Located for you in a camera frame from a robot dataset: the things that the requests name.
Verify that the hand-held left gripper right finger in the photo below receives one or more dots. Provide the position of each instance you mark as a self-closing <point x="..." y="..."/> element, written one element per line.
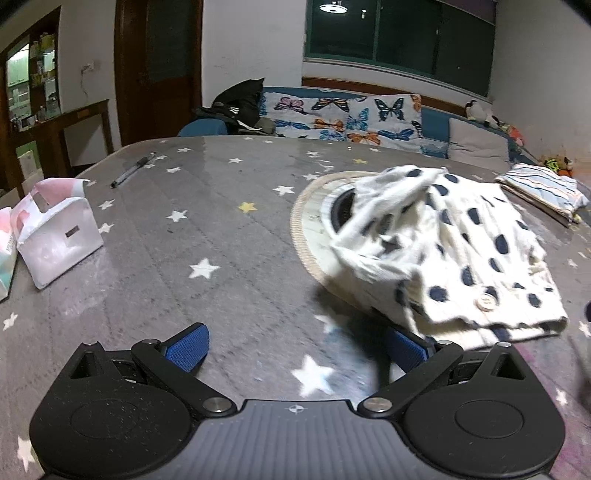
<point x="406" y="347"/>

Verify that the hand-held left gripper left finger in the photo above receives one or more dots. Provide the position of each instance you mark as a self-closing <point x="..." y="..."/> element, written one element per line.
<point x="189" y="347"/>

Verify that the white pink tissue box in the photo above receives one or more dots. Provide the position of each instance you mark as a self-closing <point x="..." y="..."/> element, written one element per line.
<point x="60" y="244"/>

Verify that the white polka dot garment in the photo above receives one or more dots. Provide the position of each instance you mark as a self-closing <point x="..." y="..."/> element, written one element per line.
<point x="461" y="249"/>

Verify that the dark wooden side table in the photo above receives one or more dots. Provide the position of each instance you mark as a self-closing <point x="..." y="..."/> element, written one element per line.
<point x="55" y="124"/>

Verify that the brown wooden door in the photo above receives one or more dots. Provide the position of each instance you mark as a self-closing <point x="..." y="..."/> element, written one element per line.
<point x="157" y="69"/>

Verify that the white wall socket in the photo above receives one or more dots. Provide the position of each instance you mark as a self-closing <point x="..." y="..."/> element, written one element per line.
<point x="91" y="68"/>

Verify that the grey cushion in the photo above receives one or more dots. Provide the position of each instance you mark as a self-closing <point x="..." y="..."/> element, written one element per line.
<point x="478" y="138"/>

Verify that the dark window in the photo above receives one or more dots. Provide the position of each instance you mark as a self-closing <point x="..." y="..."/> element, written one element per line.
<point x="392" y="37"/>

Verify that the folded striped clothes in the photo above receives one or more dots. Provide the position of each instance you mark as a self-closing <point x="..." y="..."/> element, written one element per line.
<point x="545" y="184"/>

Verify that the round induction cooker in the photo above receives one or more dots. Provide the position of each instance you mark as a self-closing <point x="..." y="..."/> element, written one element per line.
<point x="314" y="217"/>

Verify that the butterfly print blanket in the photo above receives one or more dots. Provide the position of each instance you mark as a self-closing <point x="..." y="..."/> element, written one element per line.
<point x="341" y="115"/>

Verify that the wooden shelf cabinet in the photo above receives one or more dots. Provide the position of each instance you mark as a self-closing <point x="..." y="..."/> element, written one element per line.
<point x="41" y="69"/>

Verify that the pink tissue pack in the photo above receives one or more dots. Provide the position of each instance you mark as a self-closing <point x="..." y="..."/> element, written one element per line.
<point x="5" y="258"/>

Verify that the black pen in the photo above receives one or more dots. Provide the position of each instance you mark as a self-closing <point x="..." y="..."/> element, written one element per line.
<point x="131" y="170"/>

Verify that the grey star tablecloth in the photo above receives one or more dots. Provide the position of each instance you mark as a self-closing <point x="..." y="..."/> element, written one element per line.
<point x="207" y="221"/>

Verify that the yellow green toy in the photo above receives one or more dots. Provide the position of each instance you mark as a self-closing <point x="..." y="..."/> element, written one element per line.
<point x="556" y="166"/>

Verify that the black white plush toy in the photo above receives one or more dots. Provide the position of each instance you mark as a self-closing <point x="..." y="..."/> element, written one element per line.
<point x="475" y="110"/>

